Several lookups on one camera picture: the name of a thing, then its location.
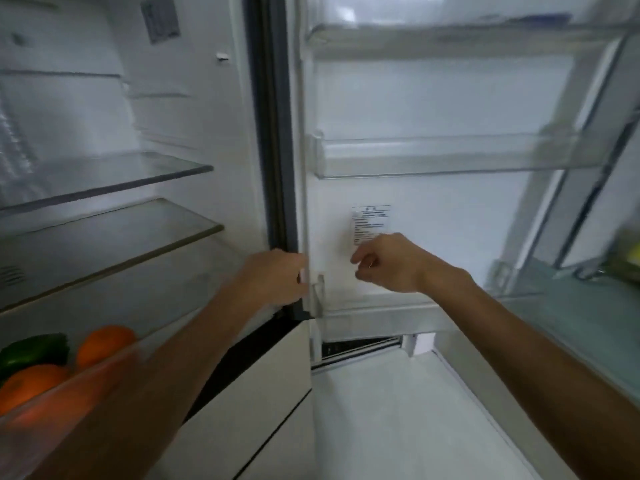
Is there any person's right hand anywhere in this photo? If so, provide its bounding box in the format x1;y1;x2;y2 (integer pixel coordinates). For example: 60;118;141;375
350;233;432;295

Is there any white freezer drawer front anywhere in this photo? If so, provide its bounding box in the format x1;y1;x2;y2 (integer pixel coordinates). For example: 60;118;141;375
234;391;317;480
147;321;314;480

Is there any grey printed label sticker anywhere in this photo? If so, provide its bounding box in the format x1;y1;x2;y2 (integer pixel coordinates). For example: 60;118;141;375
140;0;181;45

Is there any metal faucet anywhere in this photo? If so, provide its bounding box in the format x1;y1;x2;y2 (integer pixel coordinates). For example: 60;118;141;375
569;259;610;282

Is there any green bell pepper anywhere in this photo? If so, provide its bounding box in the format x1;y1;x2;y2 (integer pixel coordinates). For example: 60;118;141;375
0;333;70;383

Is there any white printed label sticker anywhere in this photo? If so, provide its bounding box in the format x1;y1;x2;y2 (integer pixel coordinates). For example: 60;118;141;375
351;204;392;246

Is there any white refrigerator door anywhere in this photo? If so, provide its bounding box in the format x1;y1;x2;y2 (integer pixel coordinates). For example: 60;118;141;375
285;0;640;368

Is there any person's right forearm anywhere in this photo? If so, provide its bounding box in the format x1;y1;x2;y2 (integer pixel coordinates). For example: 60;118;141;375
422;267;640;480

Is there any glass refrigerator shelf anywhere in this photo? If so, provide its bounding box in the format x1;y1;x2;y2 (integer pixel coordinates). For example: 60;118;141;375
0;197;225;313
0;151;215;218

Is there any yellow-green item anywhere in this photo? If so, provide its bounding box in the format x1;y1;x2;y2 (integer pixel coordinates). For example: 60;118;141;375
606;229;640;284

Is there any clear door bin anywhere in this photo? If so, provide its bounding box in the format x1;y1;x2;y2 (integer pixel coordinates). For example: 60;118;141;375
309;129;618;180
305;14;640;61
311;274;503;346

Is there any orange fruit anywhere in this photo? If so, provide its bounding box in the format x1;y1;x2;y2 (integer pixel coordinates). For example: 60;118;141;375
0;364;71;418
75;325;137;371

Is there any person's left hand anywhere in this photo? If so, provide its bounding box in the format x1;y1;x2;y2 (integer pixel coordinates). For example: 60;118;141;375
238;248;310;311

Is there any white refrigerator body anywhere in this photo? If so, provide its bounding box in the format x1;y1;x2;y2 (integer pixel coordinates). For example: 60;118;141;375
0;0;316;480

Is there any person's left forearm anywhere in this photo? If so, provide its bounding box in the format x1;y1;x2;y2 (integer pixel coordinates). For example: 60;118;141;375
30;287;261;480

